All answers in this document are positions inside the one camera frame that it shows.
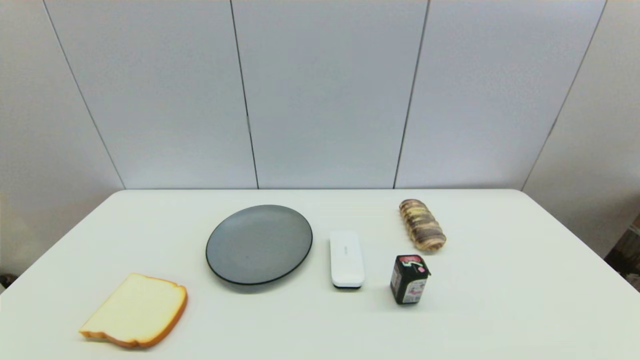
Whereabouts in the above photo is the long brown striped bread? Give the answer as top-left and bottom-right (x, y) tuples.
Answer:
(399, 199), (447, 252)

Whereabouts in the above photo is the white rectangular case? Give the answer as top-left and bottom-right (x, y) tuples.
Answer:
(329, 230), (366, 290)

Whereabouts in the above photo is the dark grey round plate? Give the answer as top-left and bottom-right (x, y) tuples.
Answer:
(206, 204), (314, 286)

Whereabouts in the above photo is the small black drink carton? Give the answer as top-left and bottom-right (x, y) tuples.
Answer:
(390, 254), (432, 306)

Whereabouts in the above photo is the white toast slice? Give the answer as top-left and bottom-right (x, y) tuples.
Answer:
(78, 272), (188, 349)

